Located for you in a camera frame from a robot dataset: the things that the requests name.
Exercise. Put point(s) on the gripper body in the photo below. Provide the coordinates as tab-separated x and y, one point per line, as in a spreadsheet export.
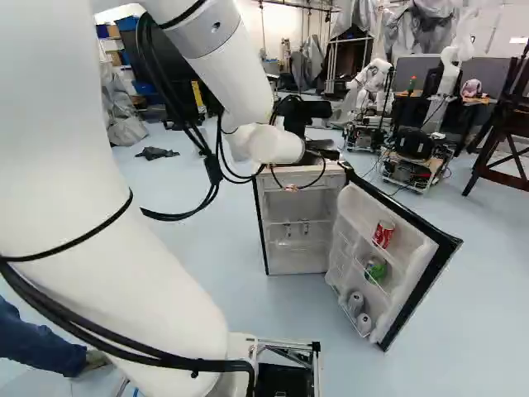
323	150

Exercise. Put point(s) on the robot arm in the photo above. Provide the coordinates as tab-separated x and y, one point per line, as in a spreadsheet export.
62	173

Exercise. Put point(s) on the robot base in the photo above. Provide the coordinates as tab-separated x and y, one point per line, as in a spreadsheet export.
285	372

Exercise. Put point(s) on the black mini fridge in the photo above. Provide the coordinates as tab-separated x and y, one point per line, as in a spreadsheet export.
289	231

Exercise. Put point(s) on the red drink can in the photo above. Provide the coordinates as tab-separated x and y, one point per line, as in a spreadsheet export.
384	234

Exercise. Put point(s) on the green drink can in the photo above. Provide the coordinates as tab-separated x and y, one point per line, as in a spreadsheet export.
377	271

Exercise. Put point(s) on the fridge door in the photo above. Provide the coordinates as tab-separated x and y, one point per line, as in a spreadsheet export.
409	269

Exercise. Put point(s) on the silver drink can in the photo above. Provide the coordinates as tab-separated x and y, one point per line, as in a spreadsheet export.
363	323
355	304

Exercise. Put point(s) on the black office chair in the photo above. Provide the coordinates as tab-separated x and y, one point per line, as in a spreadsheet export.
298	112

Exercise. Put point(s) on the white robot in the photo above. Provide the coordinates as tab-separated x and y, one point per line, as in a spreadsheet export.
372	78
448	70

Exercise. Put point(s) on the grey cloth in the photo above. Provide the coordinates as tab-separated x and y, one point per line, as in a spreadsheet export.
157	153

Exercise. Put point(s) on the dark wooden table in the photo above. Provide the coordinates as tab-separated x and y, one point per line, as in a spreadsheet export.
502	124

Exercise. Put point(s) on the person's legs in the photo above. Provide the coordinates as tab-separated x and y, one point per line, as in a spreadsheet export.
37	343

